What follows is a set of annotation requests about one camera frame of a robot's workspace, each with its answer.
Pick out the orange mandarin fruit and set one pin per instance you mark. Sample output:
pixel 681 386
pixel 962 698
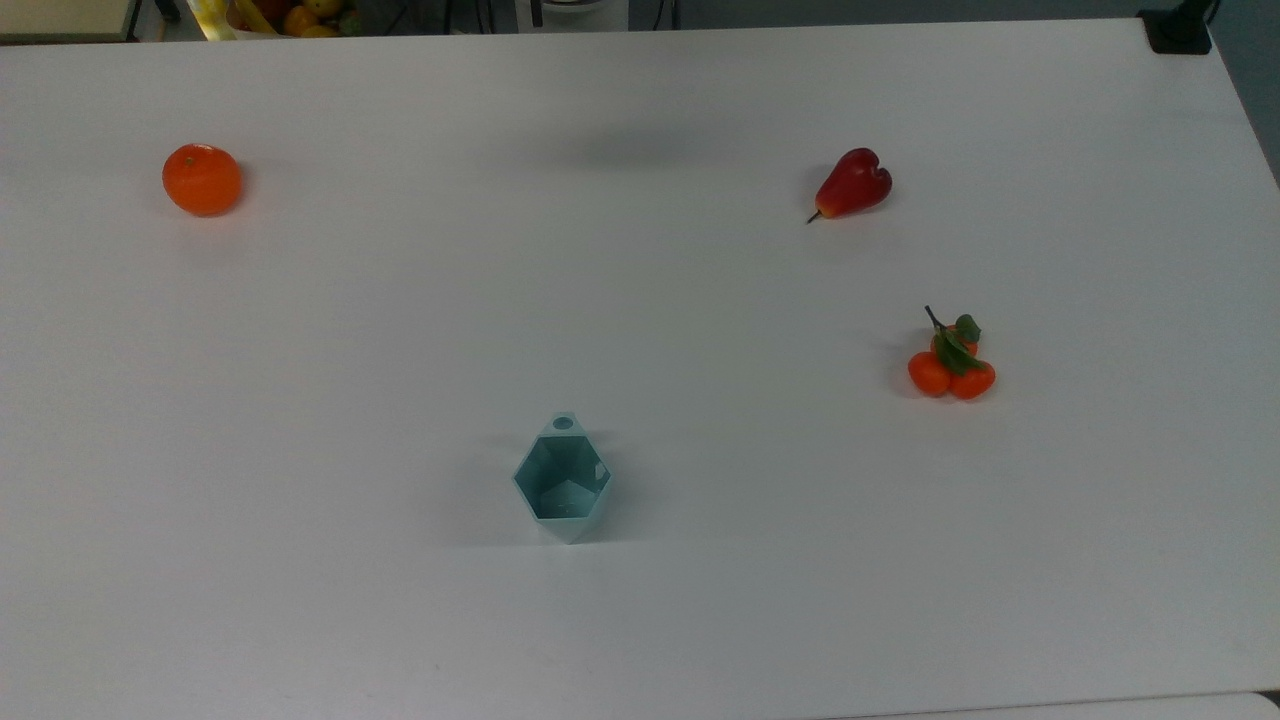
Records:
pixel 202 180

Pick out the teal faceted mug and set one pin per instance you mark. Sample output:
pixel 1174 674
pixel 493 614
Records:
pixel 560 495

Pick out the black table clamp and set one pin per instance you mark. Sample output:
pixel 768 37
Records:
pixel 1178 28

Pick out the bowl of mixed fruit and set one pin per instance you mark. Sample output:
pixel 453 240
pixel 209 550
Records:
pixel 295 18

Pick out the red wax apple fruit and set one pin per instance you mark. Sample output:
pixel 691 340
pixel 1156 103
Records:
pixel 853 186

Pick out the beige box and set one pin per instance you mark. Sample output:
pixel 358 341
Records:
pixel 60 18

